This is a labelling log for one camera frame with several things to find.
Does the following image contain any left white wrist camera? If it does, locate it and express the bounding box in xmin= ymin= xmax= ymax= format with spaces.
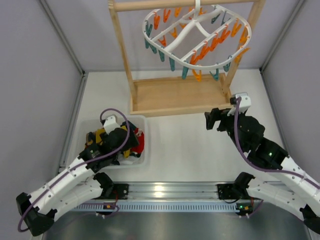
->
xmin=102 ymin=114 xmax=121 ymax=135

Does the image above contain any white clip hanger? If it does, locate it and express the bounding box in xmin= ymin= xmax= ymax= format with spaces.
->
xmin=142 ymin=4 xmax=252 ymax=82

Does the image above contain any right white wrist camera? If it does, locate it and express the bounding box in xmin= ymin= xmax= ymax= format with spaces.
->
xmin=227 ymin=92 xmax=252 ymax=116

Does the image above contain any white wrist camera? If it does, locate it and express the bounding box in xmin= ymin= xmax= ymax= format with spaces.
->
xmin=227 ymin=92 xmax=252 ymax=116
xmin=102 ymin=114 xmax=121 ymax=135

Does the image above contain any aluminium rail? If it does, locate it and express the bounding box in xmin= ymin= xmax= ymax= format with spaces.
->
xmin=119 ymin=181 xmax=232 ymax=202

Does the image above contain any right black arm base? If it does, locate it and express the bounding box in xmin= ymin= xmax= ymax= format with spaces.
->
xmin=217 ymin=183 xmax=251 ymax=200

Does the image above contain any translucent plastic bin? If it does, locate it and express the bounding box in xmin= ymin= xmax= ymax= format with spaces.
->
xmin=68 ymin=115 xmax=151 ymax=170

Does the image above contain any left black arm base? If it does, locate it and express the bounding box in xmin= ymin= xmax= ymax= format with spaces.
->
xmin=98 ymin=183 xmax=129 ymax=200

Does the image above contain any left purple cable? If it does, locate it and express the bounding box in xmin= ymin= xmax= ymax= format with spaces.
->
xmin=16 ymin=107 xmax=131 ymax=232

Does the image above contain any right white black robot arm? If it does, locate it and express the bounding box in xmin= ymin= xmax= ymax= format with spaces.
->
xmin=204 ymin=108 xmax=320 ymax=234

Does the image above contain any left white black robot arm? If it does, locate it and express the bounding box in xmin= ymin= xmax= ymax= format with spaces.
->
xmin=16 ymin=124 xmax=145 ymax=237

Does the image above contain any perforated cable duct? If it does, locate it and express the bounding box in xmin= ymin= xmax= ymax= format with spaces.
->
xmin=72 ymin=201 xmax=251 ymax=213

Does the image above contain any mustard yellow sock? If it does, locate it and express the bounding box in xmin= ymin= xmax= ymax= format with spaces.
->
xmin=121 ymin=149 xmax=132 ymax=159
xmin=94 ymin=128 xmax=108 ymax=146

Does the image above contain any wooden hanger stand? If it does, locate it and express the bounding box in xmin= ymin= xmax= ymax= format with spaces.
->
xmin=108 ymin=0 xmax=265 ymax=117

